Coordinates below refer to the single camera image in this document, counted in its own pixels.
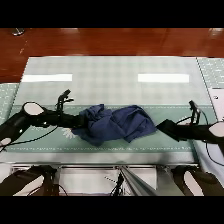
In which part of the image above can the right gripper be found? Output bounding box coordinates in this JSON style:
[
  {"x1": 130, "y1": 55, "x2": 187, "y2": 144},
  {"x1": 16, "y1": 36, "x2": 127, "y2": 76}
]
[{"x1": 155, "y1": 118, "x2": 188, "y2": 142}]

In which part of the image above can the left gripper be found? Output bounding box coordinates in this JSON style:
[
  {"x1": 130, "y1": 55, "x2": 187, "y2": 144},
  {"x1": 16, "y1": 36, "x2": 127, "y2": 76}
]
[{"x1": 61, "y1": 113, "x2": 88, "y2": 130}]

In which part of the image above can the dark blue T-shirt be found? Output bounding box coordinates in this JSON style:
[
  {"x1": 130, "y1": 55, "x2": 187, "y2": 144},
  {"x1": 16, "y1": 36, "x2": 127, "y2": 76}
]
[{"x1": 71, "y1": 103, "x2": 157, "y2": 147}]

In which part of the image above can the pale blue garment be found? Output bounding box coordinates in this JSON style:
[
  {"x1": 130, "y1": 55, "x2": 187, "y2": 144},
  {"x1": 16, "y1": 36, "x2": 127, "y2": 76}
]
[{"x1": 193, "y1": 139, "x2": 224, "y2": 184}]

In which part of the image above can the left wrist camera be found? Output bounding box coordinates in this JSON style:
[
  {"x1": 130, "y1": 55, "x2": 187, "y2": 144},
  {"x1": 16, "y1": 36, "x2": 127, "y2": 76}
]
[{"x1": 55, "y1": 88, "x2": 75, "y2": 115}]

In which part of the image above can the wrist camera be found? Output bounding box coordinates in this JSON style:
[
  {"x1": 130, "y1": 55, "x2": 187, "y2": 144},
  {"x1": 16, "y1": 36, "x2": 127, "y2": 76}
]
[
  {"x1": 187, "y1": 99, "x2": 203, "y2": 126},
  {"x1": 55, "y1": 88, "x2": 75, "y2": 115}
]

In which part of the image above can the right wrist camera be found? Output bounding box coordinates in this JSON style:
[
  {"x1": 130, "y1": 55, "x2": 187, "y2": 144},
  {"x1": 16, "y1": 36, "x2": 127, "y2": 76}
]
[{"x1": 187, "y1": 99, "x2": 203, "y2": 126}]

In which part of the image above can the silver frame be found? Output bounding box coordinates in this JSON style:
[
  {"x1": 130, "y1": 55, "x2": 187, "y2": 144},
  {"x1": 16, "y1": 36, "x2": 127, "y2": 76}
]
[{"x1": 0, "y1": 162, "x2": 224, "y2": 197}]

